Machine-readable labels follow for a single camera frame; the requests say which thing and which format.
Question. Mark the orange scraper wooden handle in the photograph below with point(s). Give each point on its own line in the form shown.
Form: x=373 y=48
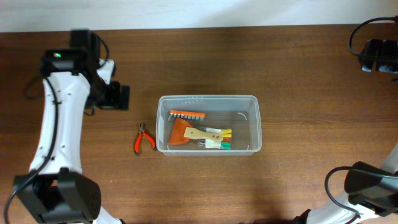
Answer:
x=183 y=131

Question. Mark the orange socket rail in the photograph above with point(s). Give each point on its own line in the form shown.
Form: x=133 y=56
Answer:
x=189 y=115

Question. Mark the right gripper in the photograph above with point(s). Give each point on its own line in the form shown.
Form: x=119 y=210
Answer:
x=385 y=48

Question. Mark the clear pack coloured plugs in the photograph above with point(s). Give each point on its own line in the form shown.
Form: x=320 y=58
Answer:
x=221 y=141

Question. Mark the clear plastic container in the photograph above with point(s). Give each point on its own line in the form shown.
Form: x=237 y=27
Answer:
x=237 y=112

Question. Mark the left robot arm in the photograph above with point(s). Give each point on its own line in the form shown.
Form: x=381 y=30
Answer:
x=75 y=79

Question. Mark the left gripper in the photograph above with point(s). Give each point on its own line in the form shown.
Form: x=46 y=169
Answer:
x=115 y=102

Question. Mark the orange handled pliers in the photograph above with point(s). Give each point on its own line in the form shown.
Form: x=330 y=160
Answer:
x=143 y=134

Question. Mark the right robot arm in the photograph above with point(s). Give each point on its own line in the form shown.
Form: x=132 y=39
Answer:
x=369 y=192

